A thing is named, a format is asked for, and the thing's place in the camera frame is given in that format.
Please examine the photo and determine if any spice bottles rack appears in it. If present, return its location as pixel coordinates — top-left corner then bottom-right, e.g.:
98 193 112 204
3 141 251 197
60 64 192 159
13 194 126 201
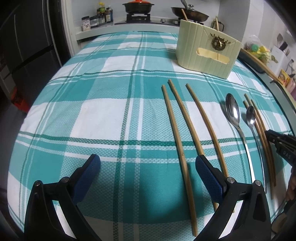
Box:
81 1 113 32

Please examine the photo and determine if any white knife block box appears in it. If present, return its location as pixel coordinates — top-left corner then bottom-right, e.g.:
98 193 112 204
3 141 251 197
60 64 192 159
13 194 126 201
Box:
267 34 290 77

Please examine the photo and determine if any gas stove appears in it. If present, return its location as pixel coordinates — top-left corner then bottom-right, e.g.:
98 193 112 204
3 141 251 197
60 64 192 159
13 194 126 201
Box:
114 12 204 26

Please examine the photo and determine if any black frying pan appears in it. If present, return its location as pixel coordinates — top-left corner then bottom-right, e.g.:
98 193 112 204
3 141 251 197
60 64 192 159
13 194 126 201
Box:
171 0 209 23

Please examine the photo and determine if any large steel spoon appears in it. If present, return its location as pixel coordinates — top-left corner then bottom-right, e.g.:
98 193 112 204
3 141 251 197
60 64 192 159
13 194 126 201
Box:
225 93 255 182

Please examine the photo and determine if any teal plaid tablecloth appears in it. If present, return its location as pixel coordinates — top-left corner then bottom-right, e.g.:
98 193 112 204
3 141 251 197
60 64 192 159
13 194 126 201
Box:
8 32 291 240

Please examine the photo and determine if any small steel spoon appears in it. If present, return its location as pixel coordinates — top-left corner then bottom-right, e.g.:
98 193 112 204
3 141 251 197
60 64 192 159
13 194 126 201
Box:
246 106 267 193

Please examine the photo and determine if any yellow snack packet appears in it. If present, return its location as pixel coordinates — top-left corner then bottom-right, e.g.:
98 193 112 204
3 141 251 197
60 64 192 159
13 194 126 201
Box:
278 69 290 87

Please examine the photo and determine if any person's left hand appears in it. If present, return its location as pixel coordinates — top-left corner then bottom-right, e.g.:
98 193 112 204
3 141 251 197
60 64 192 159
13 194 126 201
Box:
285 170 296 201

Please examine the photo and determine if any cream utensil holder box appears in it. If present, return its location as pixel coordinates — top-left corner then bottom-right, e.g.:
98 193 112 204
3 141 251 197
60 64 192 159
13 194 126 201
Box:
176 20 242 79

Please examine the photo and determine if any bag of colourful sponges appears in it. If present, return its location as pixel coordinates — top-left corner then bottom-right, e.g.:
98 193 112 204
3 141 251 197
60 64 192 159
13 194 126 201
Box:
244 35 278 65

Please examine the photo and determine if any pale bamboo chopstick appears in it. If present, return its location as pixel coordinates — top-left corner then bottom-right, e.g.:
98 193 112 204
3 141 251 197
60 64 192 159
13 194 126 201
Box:
162 85 198 237
186 83 229 177
168 79 218 211

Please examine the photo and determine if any orange lidded pot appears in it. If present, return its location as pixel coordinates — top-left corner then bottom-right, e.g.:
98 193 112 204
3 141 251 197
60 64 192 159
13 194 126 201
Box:
122 1 154 14

